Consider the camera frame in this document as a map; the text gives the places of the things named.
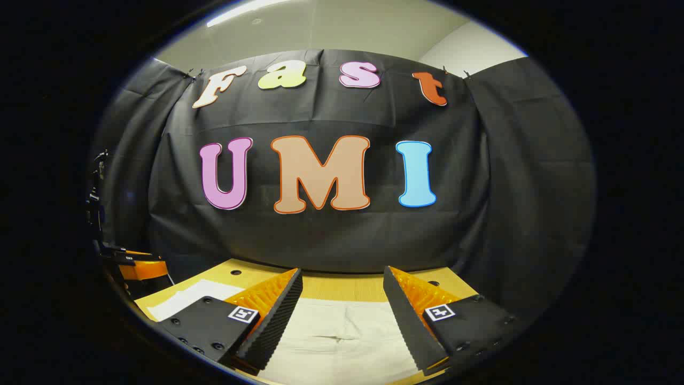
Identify black backdrop cloth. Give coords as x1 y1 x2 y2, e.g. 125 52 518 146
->
91 49 596 321

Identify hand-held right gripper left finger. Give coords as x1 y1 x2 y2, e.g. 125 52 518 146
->
155 268 304 372

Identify white jeans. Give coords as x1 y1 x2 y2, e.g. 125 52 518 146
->
147 279 428 385

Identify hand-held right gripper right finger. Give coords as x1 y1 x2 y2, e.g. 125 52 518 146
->
383 265 518 376

